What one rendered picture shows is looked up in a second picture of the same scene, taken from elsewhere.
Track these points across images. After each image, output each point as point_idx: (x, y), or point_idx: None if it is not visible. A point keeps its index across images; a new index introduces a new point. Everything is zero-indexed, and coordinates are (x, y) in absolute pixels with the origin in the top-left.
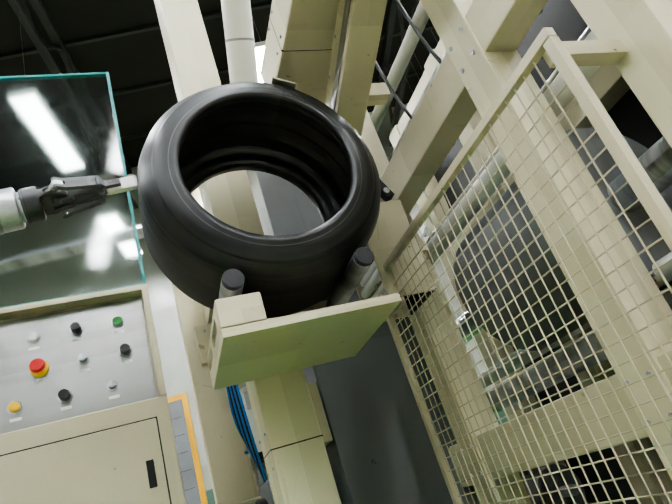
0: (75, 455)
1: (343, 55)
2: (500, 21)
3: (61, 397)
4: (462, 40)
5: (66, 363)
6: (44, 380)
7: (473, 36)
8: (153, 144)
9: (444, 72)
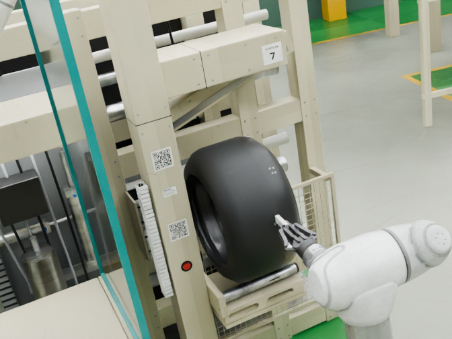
0: None
1: (215, 101)
2: (275, 128)
3: None
4: (253, 122)
5: None
6: None
7: (259, 125)
8: (294, 200)
9: (232, 126)
